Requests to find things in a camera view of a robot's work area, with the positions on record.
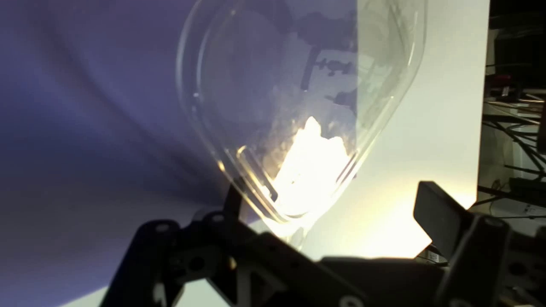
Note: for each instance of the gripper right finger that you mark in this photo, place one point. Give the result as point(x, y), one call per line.
point(477, 247)

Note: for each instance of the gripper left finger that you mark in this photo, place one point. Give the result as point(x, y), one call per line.
point(170, 256)

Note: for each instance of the purple cloth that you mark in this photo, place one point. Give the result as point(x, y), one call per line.
point(85, 128)

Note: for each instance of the clear plastic bowl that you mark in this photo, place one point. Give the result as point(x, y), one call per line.
point(256, 106)

